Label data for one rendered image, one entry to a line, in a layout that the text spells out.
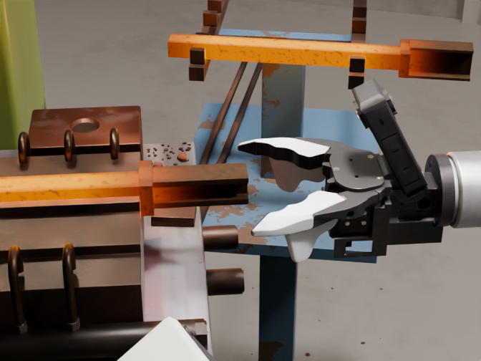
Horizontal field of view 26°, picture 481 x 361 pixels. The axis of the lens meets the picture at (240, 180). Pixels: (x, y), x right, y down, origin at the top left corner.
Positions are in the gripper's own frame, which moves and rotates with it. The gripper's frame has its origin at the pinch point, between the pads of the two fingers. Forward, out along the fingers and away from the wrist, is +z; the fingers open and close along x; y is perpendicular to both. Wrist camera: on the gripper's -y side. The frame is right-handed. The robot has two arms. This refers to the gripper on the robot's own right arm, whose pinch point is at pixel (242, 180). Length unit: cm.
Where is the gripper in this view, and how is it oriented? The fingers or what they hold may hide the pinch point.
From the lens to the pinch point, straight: 99.6
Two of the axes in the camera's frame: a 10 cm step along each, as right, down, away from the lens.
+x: -0.8, -5.4, 8.4
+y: 0.0, 8.4, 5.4
